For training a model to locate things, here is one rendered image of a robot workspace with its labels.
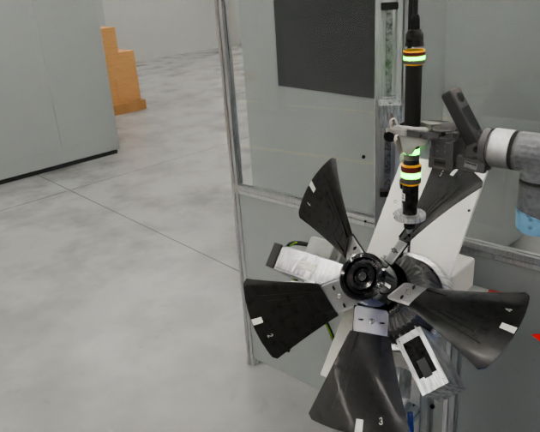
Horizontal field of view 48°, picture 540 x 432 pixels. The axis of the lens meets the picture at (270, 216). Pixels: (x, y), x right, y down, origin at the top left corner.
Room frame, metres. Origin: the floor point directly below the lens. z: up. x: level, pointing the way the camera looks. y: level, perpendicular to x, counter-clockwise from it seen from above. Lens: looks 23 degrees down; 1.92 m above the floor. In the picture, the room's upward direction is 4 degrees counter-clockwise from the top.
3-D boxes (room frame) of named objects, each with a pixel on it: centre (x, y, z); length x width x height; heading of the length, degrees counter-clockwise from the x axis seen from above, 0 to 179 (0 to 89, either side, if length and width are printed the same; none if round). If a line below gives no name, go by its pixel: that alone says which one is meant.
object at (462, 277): (1.80, -0.56, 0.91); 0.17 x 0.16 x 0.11; 137
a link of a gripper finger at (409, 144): (1.22, -0.30, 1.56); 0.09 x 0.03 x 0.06; 58
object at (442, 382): (1.23, -0.37, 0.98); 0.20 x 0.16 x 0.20; 137
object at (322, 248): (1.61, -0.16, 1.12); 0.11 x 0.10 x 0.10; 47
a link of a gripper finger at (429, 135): (1.19, -0.33, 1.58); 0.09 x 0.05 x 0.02; 58
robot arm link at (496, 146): (1.11, -0.45, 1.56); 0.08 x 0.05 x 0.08; 138
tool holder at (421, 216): (1.25, -0.31, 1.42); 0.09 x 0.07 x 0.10; 172
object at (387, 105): (1.86, -0.39, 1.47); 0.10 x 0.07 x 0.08; 172
